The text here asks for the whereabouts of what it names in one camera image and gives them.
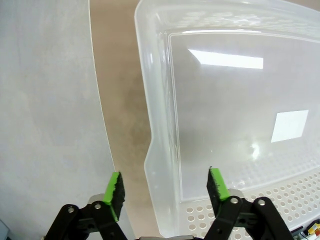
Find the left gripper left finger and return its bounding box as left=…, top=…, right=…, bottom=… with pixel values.
left=44, top=171, right=129, bottom=240

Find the white perforated plastic basket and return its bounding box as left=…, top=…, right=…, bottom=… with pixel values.
left=133, top=0, right=320, bottom=239

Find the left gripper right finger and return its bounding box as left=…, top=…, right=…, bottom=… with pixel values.
left=203, top=166, right=294, bottom=240

